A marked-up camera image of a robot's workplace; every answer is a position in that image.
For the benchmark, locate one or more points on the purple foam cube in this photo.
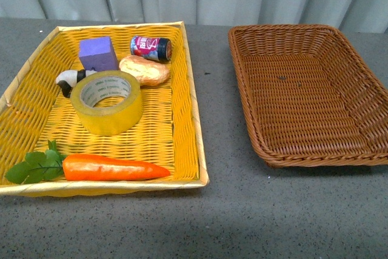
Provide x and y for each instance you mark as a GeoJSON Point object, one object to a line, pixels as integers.
{"type": "Point", "coordinates": [98, 54]}

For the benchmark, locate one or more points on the small red labelled jar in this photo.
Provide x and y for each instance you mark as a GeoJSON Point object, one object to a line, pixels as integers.
{"type": "Point", "coordinates": [155, 49]}

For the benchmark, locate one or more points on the yellow packing tape roll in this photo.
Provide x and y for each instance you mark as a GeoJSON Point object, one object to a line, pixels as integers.
{"type": "Point", "coordinates": [111, 120]}

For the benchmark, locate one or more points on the brown wicker basket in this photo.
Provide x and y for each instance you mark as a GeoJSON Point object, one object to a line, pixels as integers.
{"type": "Point", "coordinates": [308, 97]}

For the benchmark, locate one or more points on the orange plastic carrot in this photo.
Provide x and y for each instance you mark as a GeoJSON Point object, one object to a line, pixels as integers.
{"type": "Point", "coordinates": [51, 164]}

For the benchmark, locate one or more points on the yellow woven basket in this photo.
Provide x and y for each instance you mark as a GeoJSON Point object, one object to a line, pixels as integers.
{"type": "Point", "coordinates": [34, 111]}

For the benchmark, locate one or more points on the black white panda figurine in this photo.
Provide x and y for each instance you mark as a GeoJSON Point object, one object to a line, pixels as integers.
{"type": "Point", "coordinates": [68, 79]}

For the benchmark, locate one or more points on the toy bread loaf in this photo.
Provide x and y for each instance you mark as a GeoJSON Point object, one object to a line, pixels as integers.
{"type": "Point", "coordinates": [146, 72]}

